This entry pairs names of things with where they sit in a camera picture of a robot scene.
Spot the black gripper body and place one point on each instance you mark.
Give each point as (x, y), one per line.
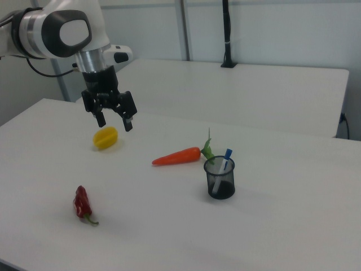
(100, 80)

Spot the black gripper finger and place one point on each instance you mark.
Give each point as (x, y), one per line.
(127, 108)
(97, 111)

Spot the white marker pen blue cap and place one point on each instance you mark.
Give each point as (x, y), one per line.
(228, 155)

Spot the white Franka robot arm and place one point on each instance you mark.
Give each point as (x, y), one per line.
(34, 28)

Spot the black mesh pen cup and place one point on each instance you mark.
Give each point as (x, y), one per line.
(222, 189)

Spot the yellow toy starfruit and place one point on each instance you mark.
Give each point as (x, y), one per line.
(105, 138)

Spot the orange toy carrot green leaves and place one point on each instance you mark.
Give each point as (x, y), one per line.
(180, 156)

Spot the red toy chili pepper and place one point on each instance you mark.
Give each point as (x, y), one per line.
(81, 203)

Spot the white plain table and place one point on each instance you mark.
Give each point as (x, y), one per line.
(253, 93)

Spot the black pole with clamp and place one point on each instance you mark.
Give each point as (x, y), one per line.
(226, 28)

